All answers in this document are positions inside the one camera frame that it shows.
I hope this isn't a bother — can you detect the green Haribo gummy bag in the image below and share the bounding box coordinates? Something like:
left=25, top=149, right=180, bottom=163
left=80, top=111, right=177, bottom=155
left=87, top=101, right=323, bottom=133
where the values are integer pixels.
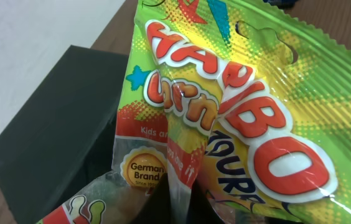
left=42, top=1, right=351, bottom=223

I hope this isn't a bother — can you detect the dark green open box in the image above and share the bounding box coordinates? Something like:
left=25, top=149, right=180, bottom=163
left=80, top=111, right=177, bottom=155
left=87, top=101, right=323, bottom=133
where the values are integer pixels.
left=0, top=46, right=128, bottom=223

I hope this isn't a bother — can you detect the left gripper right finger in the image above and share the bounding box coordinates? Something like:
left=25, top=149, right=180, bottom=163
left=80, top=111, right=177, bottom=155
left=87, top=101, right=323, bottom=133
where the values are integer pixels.
left=187, top=181, right=224, bottom=224

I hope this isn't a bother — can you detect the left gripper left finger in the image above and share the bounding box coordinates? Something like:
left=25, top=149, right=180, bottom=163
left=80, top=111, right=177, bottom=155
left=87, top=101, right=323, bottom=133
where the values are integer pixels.
left=130, top=174, right=171, bottom=224

